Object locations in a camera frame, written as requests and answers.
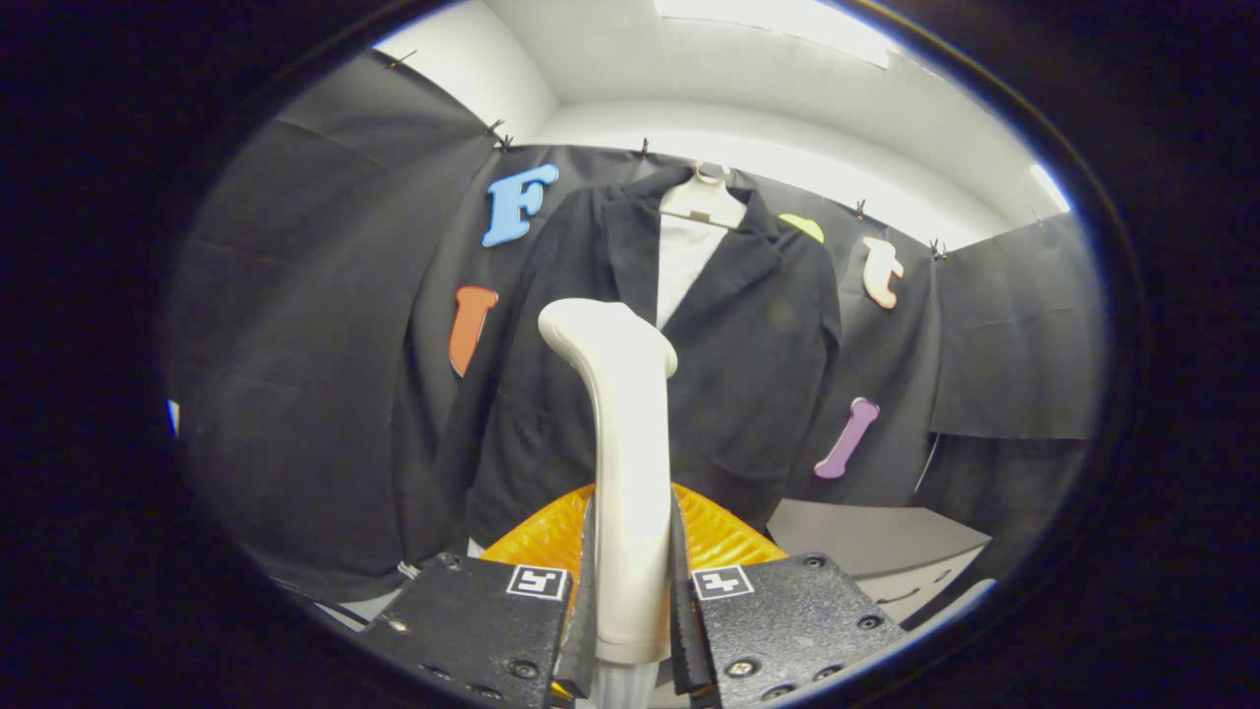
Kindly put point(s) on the black suit jacket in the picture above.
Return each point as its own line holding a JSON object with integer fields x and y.
{"x": 748, "y": 374}

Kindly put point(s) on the black backdrop cloth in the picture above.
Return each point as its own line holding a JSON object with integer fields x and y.
{"x": 295, "y": 345}

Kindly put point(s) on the white shirt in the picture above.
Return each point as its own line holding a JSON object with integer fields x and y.
{"x": 679, "y": 266}

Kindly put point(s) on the white garment steamer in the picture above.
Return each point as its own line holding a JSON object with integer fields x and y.
{"x": 630, "y": 473}

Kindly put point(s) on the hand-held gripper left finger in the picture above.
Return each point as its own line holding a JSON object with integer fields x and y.
{"x": 472, "y": 620}

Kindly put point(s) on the white plastic hanger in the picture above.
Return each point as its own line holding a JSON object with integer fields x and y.
{"x": 701, "y": 204}

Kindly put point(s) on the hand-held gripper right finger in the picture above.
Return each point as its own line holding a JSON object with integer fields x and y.
{"x": 787, "y": 620}

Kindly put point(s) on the beige cabinet with grey top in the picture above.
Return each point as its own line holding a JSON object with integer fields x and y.
{"x": 866, "y": 537}

